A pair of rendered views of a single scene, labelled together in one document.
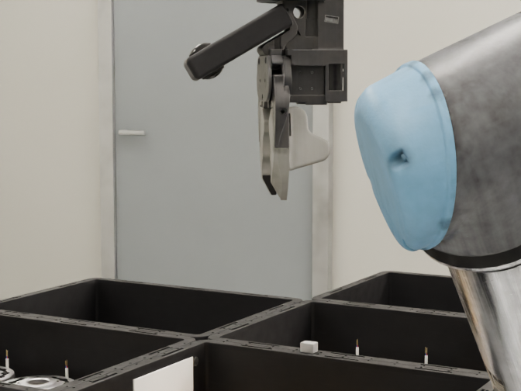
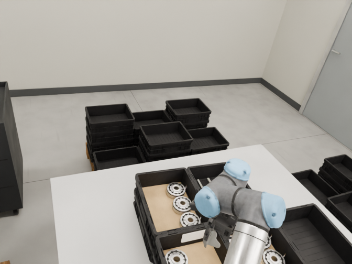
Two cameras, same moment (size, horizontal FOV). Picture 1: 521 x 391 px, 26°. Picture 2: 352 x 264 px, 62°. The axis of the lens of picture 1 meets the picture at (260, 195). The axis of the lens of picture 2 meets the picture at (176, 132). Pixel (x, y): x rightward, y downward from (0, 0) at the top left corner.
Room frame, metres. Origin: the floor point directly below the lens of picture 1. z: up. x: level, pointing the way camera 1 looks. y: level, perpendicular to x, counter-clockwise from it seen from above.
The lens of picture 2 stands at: (0.52, -0.26, 2.01)
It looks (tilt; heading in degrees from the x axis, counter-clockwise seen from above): 34 degrees down; 36
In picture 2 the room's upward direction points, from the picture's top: 10 degrees clockwise
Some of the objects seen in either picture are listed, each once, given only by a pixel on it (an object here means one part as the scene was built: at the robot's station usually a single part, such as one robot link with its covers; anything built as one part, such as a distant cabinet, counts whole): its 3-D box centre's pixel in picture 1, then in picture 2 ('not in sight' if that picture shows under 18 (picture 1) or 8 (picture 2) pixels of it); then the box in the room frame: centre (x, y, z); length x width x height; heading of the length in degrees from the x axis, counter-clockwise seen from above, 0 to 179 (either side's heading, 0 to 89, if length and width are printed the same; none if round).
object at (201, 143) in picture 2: not in sight; (200, 151); (2.52, 0.87, 0.31); 0.40 x 0.30 x 0.34; 155
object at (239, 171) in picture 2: not in sight; (233, 179); (1.16, -0.03, 1.45); 0.09 x 0.08 x 0.11; 1
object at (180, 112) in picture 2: not in sight; (185, 124); (2.69, 1.23, 0.37); 0.40 x 0.30 x 0.45; 155
